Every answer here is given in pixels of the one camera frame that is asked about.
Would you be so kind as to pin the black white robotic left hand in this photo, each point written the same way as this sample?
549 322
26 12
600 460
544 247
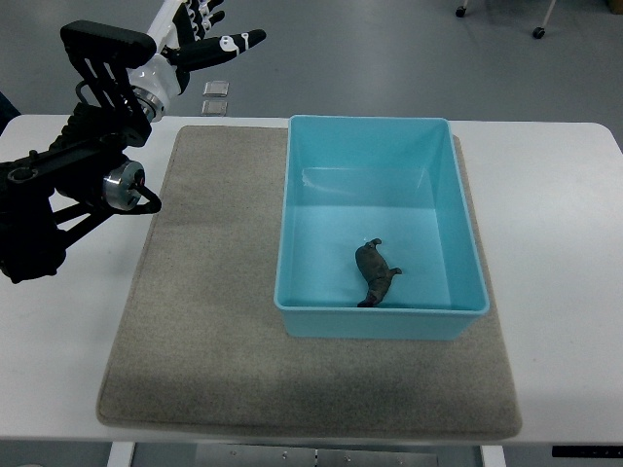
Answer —
181 32

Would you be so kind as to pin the brown toy hippo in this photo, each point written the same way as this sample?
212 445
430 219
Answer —
375 271

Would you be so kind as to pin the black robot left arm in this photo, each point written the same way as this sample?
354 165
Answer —
50 200

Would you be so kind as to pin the light blue plastic box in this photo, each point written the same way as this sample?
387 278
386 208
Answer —
349 180

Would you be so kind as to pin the upper floor outlet plate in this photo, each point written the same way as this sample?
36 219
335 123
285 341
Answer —
216 89

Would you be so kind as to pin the floor outlet plate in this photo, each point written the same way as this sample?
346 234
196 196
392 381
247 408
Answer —
214 108
216 89

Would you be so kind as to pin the lower floor outlet plate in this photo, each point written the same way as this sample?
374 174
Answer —
214 108

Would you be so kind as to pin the grey felt mat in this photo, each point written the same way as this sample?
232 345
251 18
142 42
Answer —
201 346

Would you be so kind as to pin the right cart caster wheel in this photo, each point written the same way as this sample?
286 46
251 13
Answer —
538 33

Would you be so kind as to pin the black table control panel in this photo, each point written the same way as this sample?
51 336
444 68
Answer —
596 452

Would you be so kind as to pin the metal table frame crossbar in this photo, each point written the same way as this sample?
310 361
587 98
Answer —
247 455

